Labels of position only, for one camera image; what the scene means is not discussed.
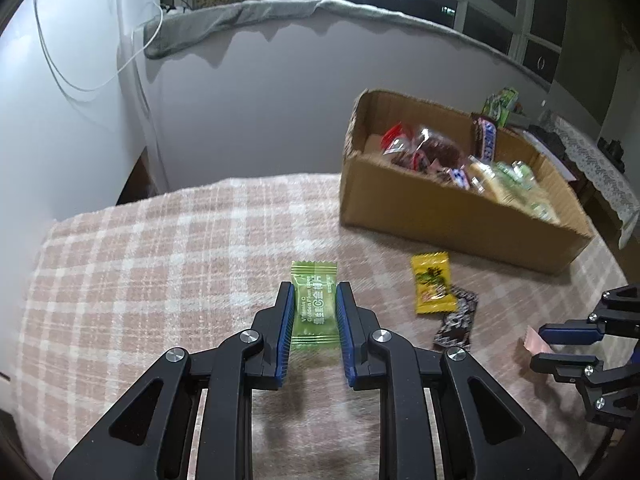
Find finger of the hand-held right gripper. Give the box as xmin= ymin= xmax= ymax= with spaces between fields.
xmin=531 ymin=355 xmax=640 ymax=426
xmin=539 ymin=285 xmax=640 ymax=346

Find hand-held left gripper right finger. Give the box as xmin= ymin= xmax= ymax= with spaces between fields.
xmin=335 ymin=281 xmax=581 ymax=480

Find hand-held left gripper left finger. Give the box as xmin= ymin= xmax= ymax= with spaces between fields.
xmin=52 ymin=281 xmax=296 ymax=480

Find pink snack packet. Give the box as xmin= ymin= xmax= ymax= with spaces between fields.
xmin=522 ymin=325 xmax=553 ymax=356

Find green candy packet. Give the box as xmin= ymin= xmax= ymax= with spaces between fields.
xmin=290 ymin=259 xmax=343 ymax=351

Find cardboard box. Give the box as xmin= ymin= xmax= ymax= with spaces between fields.
xmin=339 ymin=89 xmax=596 ymax=276

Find blue white snack bar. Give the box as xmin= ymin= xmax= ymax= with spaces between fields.
xmin=447 ymin=166 xmax=473 ymax=191

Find clear red snack packet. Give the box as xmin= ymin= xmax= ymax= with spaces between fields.
xmin=382 ymin=122 xmax=418 ymax=166

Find dark red snack packet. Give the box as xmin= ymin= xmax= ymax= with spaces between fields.
xmin=415 ymin=127 xmax=463 ymax=173

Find brown chocolate bar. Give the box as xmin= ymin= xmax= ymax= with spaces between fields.
xmin=470 ymin=112 xmax=498 ymax=158

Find yellow snack packet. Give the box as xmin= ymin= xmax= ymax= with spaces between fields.
xmin=411 ymin=251 xmax=458 ymax=316

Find black snack packet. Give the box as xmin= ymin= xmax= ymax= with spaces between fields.
xmin=432 ymin=284 xmax=480 ymax=350

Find pink plaid blanket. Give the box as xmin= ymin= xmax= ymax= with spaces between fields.
xmin=15 ymin=172 xmax=631 ymax=480

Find large clear snack bag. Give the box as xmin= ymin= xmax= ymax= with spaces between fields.
xmin=467 ymin=157 xmax=561 ymax=226

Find table with lace cloth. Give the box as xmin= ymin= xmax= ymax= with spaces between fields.
xmin=542 ymin=110 xmax=640 ymax=251

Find dark object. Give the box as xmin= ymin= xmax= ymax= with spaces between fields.
xmin=597 ymin=137 xmax=626 ymax=161

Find green packets on far table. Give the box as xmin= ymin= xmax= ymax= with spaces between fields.
xmin=481 ymin=86 xmax=521 ymax=128

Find grey cloth on sill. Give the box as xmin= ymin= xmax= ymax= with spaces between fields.
xmin=143 ymin=0 xmax=551 ymax=91

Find white cable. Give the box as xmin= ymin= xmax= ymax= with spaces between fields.
xmin=32 ymin=0 xmax=166 ymax=93

